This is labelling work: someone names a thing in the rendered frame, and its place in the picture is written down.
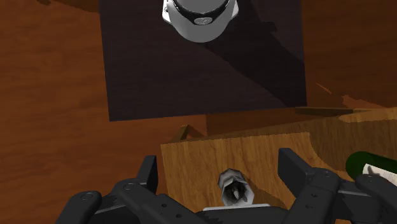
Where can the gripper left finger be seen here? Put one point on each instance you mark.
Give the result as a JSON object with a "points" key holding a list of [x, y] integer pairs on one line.
{"points": [[139, 198]]}

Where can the small grey cup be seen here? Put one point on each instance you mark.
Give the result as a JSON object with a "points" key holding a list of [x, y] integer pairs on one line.
{"points": [[235, 189]]}

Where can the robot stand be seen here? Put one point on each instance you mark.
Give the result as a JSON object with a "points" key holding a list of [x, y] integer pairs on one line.
{"points": [[198, 77]]}

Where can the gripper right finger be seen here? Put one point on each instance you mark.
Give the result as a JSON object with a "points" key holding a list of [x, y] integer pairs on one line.
{"points": [[319, 189]]}

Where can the dark green bottle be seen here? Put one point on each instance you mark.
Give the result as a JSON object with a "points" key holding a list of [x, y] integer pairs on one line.
{"points": [[369, 163]]}

